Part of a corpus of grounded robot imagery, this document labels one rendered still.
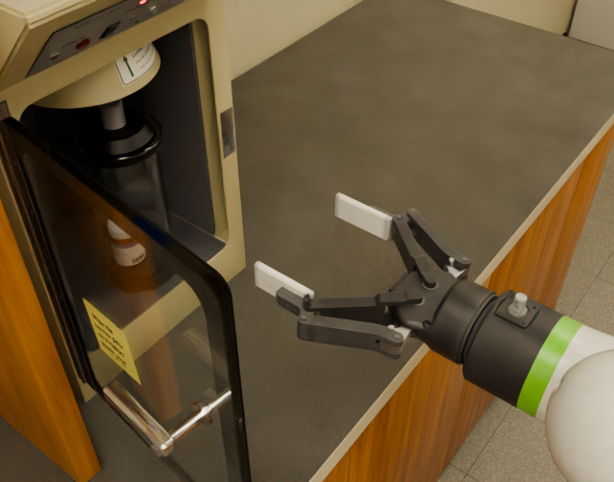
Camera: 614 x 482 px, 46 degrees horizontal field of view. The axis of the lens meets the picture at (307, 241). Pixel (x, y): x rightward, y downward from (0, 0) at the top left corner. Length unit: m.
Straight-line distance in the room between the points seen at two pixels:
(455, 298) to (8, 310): 0.40
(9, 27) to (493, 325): 0.45
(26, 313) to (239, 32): 1.03
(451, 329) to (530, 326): 0.07
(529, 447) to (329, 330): 1.50
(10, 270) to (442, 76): 1.15
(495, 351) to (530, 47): 1.23
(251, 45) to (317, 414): 0.95
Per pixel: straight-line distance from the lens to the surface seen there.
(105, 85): 0.82
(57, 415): 0.83
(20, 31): 0.58
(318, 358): 1.01
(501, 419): 2.15
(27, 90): 0.73
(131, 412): 0.65
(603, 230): 2.81
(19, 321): 0.71
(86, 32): 0.66
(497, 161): 1.39
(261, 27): 1.67
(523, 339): 0.63
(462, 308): 0.65
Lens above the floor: 1.74
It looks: 43 degrees down
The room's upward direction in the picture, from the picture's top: straight up
